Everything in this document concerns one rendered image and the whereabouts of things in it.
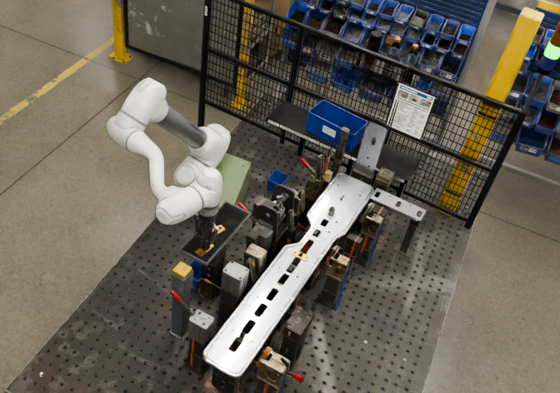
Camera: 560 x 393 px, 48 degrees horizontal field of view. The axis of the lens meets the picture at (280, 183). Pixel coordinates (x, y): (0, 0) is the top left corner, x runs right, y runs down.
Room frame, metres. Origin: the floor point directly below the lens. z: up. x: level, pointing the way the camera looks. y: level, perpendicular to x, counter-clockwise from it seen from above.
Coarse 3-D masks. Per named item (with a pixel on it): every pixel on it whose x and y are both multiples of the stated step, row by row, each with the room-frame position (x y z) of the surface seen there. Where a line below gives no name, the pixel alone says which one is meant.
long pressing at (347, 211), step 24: (336, 192) 2.47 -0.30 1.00; (360, 192) 2.50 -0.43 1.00; (312, 216) 2.26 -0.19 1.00; (336, 216) 2.29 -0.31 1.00; (312, 240) 2.10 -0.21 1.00; (288, 264) 1.92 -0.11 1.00; (312, 264) 1.95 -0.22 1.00; (264, 288) 1.76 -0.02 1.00; (288, 288) 1.78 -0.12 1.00; (240, 312) 1.61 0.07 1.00; (264, 312) 1.63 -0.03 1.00; (216, 336) 1.47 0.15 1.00; (264, 336) 1.51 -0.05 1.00; (216, 360) 1.37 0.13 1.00; (240, 360) 1.38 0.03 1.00
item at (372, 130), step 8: (368, 128) 2.68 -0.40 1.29; (376, 128) 2.66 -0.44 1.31; (384, 128) 2.65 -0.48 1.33; (368, 136) 2.67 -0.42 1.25; (376, 136) 2.66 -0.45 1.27; (384, 136) 2.64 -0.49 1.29; (368, 144) 2.67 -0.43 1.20; (376, 144) 2.66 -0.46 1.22; (360, 152) 2.68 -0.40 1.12; (368, 152) 2.67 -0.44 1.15; (376, 152) 2.65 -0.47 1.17; (360, 160) 2.68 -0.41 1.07; (368, 160) 2.66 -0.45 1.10; (376, 160) 2.65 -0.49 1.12; (360, 168) 2.67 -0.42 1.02; (368, 168) 2.66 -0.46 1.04
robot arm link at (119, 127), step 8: (120, 112) 2.14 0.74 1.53; (112, 120) 2.14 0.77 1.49; (120, 120) 2.11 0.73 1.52; (128, 120) 2.11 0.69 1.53; (136, 120) 2.12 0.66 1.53; (112, 128) 2.10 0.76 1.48; (120, 128) 2.08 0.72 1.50; (128, 128) 2.08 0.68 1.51; (136, 128) 2.10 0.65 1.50; (144, 128) 2.14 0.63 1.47; (112, 136) 2.08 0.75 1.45; (120, 136) 2.05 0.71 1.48; (128, 136) 2.05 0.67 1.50; (120, 144) 2.04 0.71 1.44
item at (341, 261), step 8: (336, 256) 2.01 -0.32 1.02; (344, 256) 1.99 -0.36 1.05; (328, 264) 1.97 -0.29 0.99; (336, 264) 1.96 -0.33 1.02; (344, 264) 1.95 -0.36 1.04; (328, 272) 1.97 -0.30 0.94; (336, 272) 1.95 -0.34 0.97; (344, 272) 1.94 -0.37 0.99; (328, 280) 1.97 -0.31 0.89; (336, 280) 1.95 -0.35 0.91; (344, 280) 1.98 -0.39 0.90; (328, 288) 1.96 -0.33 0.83; (336, 288) 1.95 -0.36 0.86; (320, 296) 1.97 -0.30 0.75; (328, 296) 1.95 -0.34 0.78; (336, 296) 1.95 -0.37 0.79; (320, 304) 1.96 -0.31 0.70; (328, 304) 1.95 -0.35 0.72; (336, 304) 1.95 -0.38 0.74
